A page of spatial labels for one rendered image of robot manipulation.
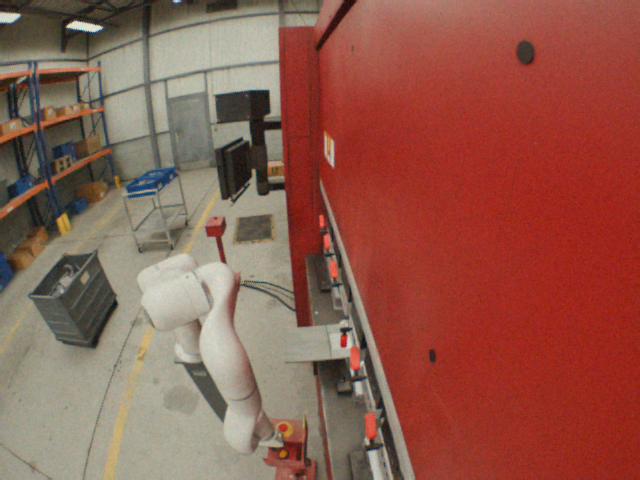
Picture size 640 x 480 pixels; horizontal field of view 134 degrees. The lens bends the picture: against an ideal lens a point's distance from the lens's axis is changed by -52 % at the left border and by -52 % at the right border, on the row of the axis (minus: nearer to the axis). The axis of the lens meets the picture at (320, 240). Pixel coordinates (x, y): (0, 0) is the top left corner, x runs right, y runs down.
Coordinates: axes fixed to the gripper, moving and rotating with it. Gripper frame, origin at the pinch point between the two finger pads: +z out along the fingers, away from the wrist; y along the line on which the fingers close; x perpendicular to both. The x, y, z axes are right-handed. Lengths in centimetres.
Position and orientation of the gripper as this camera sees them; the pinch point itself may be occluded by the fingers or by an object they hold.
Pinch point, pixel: (274, 445)
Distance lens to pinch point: 112.3
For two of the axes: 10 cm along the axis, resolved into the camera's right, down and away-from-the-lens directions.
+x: -0.2, 5.0, -8.6
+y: -9.9, 0.8, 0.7
